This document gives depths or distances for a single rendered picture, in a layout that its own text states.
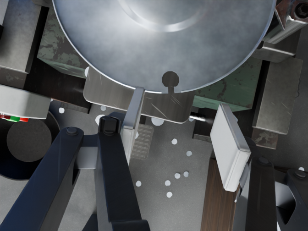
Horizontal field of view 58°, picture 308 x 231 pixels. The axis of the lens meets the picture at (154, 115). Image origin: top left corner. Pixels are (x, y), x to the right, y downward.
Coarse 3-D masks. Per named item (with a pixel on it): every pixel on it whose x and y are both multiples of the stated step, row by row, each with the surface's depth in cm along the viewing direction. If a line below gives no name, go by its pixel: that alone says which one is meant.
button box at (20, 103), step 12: (0, 84) 50; (0, 96) 50; (12, 96) 50; (24, 96) 50; (36, 96) 54; (0, 108) 50; (12, 108) 50; (24, 108) 51; (36, 108) 56; (48, 108) 62
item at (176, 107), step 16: (96, 80) 35; (176, 80) 36; (96, 96) 35; (112, 96) 35; (128, 96) 35; (144, 96) 35; (160, 96) 35; (176, 96) 36; (192, 96) 36; (144, 112) 35; (160, 112) 35; (176, 112) 35
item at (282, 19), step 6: (282, 0) 36; (288, 0) 36; (276, 6) 36; (282, 6) 36; (288, 6) 36; (276, 12) 36; (282, 12) 36; (282, 18) 36; (282, 24) 36; (282, 30) 36
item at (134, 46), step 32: (64, 0) 35; (96, 0) 35; (128, 0) 35; (160, 0) 35; (192, 0) 35; (224, 0) 36; (256, 0) 36; (64, 32) 35; (96, 32) 35; (128, 32) 35; (160, 32) 36; (192, 32) 36; (224, 32) 36; (256, 32) 36; (96, 64) 35; (128, 64) 35; (160, 64) 35; (192, 64) 36; (224, 64) 36
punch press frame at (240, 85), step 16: (48, 16) 49; (48, 32) 49; (48, 48) 49; (64, 48) 49; (48, 64) 54; (64, 64) 49; (80, 64) 49; (256, 64) 50; (224, 80) 50; (240, 80) 50; (256, 80) 50; (208, 96) 49; (224, 96) 49; (240, 96) 50; (192, 112) 96
